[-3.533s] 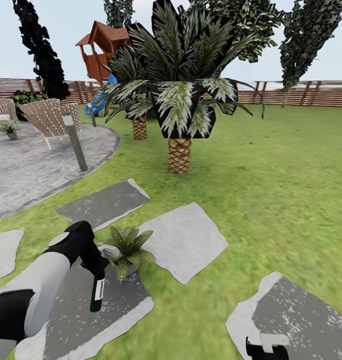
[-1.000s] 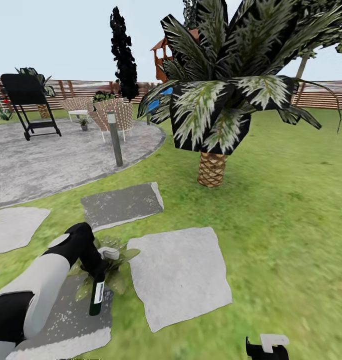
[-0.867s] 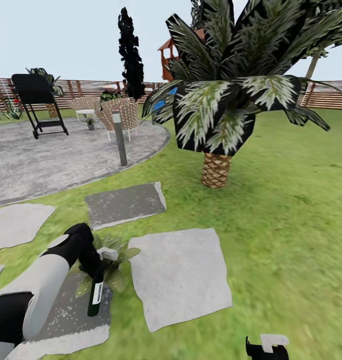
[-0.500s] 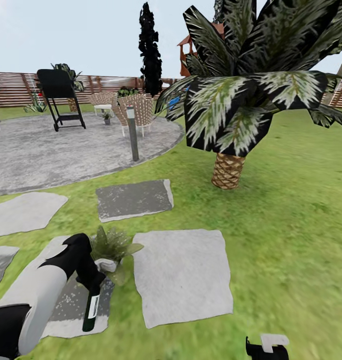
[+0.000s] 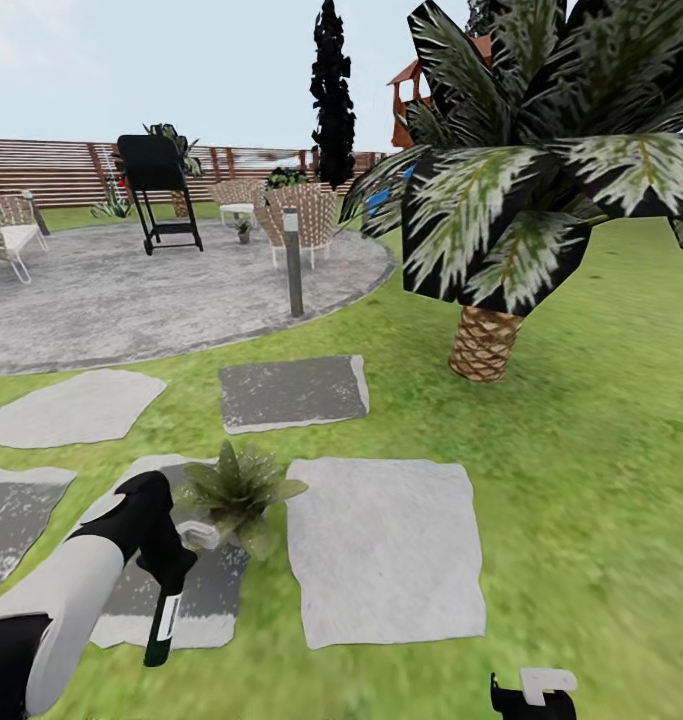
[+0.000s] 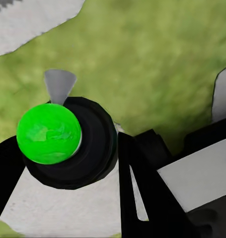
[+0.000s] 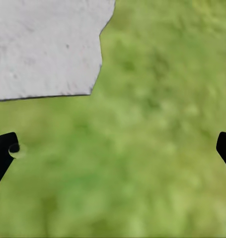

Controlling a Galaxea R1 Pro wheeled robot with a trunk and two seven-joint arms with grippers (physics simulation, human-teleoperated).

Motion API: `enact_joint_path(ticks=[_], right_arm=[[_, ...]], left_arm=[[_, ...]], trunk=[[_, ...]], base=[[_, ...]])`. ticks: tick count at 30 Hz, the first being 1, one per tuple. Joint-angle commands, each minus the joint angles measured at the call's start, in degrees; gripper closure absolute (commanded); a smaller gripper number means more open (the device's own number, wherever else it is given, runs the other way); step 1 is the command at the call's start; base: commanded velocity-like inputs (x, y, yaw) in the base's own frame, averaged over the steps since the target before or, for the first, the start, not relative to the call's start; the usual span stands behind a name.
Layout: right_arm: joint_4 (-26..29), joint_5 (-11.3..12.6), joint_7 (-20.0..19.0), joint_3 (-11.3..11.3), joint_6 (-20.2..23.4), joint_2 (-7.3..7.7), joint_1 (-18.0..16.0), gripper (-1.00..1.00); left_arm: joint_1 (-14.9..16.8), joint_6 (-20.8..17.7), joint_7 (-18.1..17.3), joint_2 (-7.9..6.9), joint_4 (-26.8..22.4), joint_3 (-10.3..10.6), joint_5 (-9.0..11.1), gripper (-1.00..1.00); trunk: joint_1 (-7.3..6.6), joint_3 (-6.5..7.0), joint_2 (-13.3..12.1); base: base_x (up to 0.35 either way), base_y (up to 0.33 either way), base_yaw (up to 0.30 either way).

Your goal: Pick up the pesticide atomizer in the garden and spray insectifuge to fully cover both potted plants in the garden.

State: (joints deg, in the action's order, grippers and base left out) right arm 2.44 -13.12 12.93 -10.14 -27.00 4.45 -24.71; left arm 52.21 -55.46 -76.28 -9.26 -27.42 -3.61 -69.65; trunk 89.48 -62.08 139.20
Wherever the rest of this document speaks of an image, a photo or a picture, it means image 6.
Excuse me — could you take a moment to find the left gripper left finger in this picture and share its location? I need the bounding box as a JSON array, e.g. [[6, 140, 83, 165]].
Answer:
[[0, 136, 26, 215]]

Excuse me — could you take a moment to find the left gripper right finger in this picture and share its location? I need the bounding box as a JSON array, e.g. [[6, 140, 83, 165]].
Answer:
[[118, 132, 202, 238]]

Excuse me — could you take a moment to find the insectifuge atomizer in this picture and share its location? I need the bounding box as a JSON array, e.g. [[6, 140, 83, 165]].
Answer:
[[16, 69, 119, 190]]

